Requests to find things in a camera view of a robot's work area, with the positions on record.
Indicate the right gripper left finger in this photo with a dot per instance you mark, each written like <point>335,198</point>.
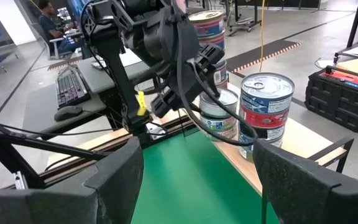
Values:
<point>104,199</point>

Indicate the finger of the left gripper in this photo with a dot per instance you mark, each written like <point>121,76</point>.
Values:
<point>210,54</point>
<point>165,104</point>

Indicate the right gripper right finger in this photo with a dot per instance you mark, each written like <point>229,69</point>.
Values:
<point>315,199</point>

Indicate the green Bumble Bee tuna can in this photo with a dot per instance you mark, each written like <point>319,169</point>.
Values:
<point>228,99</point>
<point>225,134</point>
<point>219,124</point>

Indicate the pale label silver can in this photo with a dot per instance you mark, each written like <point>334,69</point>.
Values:
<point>246,157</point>

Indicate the red label silver can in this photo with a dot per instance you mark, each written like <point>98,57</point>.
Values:
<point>263,118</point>

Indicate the black label silver can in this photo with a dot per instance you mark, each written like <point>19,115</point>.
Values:
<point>259,133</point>

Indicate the blue white label silver can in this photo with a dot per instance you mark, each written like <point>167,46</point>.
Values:
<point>247,144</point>

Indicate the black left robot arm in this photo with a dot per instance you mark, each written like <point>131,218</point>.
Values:
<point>113,62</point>

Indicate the wooden shelf board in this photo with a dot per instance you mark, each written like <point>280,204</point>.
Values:
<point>303,140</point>

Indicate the yellow tape tag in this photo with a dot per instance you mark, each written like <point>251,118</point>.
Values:
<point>141,104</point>

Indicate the hazard striped floor mat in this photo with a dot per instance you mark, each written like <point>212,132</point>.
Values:
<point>64,63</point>
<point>259,53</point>

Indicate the grey desk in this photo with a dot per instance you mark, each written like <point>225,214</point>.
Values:
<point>95,77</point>

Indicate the green table mat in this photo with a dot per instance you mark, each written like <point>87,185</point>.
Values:
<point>191,186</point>

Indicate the blue screen monitor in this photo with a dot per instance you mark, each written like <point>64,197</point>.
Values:
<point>75,11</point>

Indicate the black computer mouse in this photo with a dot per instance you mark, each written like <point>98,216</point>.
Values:
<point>68,112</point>

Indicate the backlit keyboard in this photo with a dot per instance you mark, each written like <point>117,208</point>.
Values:
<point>70,88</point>

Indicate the red black power box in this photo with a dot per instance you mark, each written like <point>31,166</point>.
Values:
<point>337,99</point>

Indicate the person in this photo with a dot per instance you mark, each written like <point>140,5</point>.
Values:
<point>50,28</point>

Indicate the black shelf frame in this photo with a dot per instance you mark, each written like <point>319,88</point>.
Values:
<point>331,149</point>

